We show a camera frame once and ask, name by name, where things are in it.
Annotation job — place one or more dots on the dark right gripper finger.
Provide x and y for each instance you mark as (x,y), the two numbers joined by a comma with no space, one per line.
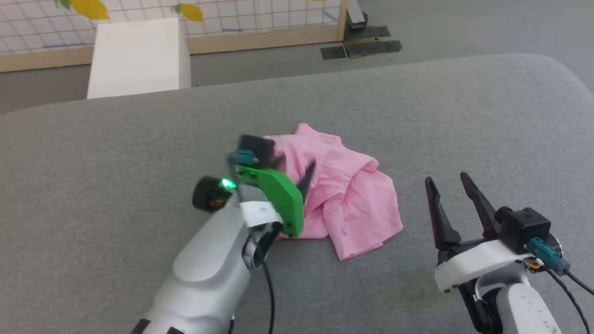
(441,218)
(482,208)

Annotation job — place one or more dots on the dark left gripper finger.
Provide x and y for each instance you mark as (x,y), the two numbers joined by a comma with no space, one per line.
(279,161)
(306,182)

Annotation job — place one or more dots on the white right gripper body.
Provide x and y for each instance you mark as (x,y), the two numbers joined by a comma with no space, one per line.
(478,264)

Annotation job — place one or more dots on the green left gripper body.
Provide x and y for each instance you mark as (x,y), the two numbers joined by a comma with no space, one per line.
(280,195)

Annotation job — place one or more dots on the pink garment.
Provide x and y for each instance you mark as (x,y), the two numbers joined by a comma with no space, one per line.
(352,199)

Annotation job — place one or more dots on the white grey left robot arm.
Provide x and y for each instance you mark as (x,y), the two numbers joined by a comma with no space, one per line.
(209,269)

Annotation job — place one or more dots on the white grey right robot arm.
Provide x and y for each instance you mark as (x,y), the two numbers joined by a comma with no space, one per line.
(524,306)

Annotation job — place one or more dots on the small black floor mat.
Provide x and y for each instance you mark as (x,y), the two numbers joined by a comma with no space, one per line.
(333,53)

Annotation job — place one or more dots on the large black floor mat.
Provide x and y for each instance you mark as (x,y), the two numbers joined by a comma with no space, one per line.
(373,46)

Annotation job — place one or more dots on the white box cabinet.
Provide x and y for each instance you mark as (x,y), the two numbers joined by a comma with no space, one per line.
(139,60)

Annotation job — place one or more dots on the small yellow artificial leaf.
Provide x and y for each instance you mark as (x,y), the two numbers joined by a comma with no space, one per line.
(191,12)

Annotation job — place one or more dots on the grey fabric sofa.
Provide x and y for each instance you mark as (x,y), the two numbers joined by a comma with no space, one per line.
(93,162)

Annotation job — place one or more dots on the large yellow artificial leaf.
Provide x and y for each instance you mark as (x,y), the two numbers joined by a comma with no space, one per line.
(90,8)

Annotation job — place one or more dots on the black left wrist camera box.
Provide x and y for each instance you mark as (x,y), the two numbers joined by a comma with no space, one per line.
(256,146)

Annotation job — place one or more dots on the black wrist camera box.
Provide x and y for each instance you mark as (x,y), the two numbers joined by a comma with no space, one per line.
(524,227)
(256,146)

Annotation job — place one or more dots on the teal left camera connector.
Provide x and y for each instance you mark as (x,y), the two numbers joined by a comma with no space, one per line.
(243,157)

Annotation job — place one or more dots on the teal camera connector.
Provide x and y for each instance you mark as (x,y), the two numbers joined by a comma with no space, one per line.
(547,255)
(243,157)

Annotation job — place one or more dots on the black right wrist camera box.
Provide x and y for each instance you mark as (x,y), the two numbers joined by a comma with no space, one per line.
(524,227)

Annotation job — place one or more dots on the teal right camera connector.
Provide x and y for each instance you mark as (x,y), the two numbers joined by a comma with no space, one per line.
(547,255)

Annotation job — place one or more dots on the grey metal post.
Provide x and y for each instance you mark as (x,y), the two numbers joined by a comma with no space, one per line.
(356,14)

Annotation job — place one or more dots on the wooden frame mesh fence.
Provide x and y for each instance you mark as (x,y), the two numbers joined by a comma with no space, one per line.
(46,59)

